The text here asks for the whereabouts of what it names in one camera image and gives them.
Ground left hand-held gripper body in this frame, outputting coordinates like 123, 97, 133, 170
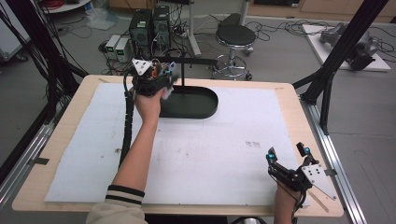
130, 58, 172, 97

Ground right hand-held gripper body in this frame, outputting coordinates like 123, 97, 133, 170
267, 161, 339, 201

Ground black hanger rack with tray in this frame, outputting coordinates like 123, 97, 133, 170
155, 56, 219, 119

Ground person's right hand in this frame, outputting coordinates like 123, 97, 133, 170
274, 183, 303, 217

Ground person's left hand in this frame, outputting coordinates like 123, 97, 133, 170
134, 88, 164, 125

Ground white bench power supply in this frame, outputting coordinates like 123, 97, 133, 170
105, 34, 121, 59
115, 36, 131, 63

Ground black computer tower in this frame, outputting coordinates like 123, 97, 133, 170
152, 5, 172, 48
129, 8, 154, 52

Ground wooden table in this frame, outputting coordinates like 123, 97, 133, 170
11, 74, 345, 218

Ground white foam mat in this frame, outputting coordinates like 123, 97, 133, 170
44, 82, 311, 208

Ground black round stool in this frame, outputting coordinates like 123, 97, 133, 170
211, 23, 257, 81

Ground clear plastic bag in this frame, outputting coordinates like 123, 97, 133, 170
85, 7, 120, 32

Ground white board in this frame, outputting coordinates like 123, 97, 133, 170
301, 23, 391, 73

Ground white round table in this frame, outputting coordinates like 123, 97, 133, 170
38, 0, 92, 14

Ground black tape piece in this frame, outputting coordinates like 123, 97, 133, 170
27, 157, 50, 166

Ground wooden cabinet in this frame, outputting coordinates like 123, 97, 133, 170
247, 0, 396, 23

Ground black cable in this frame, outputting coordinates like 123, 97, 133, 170
290, 189, 307, 224

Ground aluminium rail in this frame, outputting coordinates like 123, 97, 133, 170
300, 92, 368, 224
0, 118, 54, 206

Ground black frame post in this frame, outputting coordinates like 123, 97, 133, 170
292, 0, 390, 136
4, 0, 90, 104

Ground black floor cables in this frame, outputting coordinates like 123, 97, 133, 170
246, 19, 331, 41

